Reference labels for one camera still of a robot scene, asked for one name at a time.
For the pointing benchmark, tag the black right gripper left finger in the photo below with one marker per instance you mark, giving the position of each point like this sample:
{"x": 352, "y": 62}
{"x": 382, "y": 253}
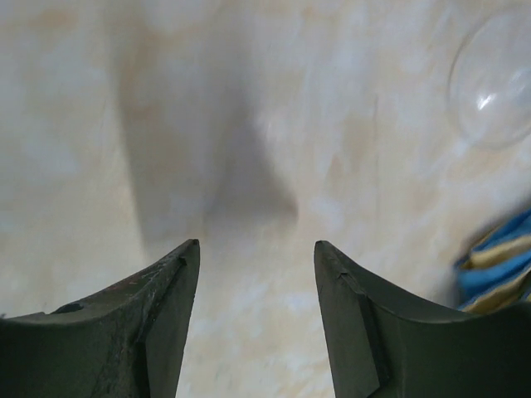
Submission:
{"x": 126, "y": 340}

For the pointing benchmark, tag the blue Pikachu cloth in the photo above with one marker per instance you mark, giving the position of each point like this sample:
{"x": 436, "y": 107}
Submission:
{"x": 495, "y": 271}

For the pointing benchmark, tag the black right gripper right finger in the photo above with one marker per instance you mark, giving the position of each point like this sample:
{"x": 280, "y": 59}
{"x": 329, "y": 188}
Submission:
{"x": 384, "y": 341}

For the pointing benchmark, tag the clear wine glass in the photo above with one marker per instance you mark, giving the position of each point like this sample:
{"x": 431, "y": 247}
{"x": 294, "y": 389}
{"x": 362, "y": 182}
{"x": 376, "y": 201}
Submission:
{"x": 488, "y": 89}

